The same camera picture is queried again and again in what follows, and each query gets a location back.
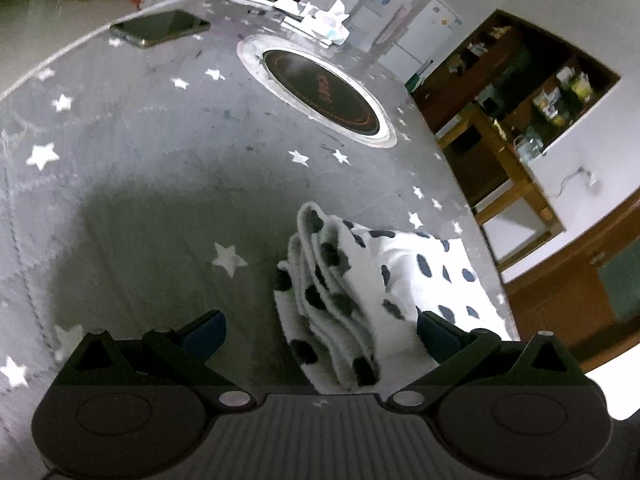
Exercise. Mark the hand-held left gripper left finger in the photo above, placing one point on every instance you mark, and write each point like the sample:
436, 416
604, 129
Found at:
206, 334

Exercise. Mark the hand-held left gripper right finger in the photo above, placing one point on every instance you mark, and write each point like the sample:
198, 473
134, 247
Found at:
439, 339

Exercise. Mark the white dark-spotted garment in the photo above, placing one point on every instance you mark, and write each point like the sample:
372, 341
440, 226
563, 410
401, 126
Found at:
400, 280

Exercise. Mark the low brown wooden cabinet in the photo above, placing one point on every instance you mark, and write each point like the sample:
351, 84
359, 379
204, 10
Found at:
565, 280

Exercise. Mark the wooden side table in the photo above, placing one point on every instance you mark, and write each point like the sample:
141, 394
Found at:
500, 160

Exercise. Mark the grey star-print table cover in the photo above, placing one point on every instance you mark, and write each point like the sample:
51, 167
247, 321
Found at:
125, 160

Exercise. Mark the green mop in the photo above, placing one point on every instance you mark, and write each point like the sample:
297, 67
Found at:
417, 77

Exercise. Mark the round black induction cooktop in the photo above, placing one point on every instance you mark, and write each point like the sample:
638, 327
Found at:
320, 90

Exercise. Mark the brown wooden shelf cabinet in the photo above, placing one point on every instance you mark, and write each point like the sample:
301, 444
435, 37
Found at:
525, 75

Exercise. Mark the dark smartphone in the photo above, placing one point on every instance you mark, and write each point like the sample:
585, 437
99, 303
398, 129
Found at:
160, 27

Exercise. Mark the white refrigerator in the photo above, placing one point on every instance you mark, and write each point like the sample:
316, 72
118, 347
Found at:
425, 25

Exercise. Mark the pink hanging cloth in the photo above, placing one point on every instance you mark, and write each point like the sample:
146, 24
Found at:
395, 22

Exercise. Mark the white flat book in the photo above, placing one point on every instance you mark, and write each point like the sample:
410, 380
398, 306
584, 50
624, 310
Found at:
300, 24

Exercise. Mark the white water dispenser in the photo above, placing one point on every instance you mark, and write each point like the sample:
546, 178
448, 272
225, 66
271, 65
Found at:
367, 17

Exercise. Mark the crumpled white papers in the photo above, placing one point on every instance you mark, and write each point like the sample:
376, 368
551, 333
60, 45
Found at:
327, 22

